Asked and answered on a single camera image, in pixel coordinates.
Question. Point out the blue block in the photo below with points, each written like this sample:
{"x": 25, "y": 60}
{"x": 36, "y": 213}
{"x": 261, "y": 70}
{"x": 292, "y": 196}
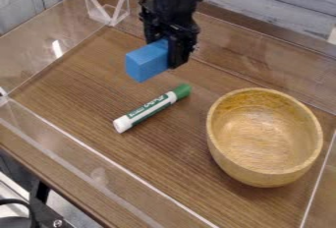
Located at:
{"x": 147, "y": 61}

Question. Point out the brown wooden bowl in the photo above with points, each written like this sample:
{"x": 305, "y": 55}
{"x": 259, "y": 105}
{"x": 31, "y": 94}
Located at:
{"x": 264, "y": 137}

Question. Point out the black table leg bracket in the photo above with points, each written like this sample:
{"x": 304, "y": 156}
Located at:
{"x": 48, "y": 218}

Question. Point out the green white marker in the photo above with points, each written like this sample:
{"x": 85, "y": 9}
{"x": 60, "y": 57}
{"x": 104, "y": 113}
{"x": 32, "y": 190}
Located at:
{"x": 152, "y": 107}

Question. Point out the clear acrylic tray walls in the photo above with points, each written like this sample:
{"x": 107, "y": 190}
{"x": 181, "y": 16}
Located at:
{"x": 151, "y": 177}

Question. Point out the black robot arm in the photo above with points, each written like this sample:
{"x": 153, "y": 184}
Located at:
{"x": 168, "y": 20}

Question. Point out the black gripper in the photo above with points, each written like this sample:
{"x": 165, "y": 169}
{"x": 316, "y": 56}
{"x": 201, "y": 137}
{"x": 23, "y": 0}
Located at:
{"x": 171, "y": 16}

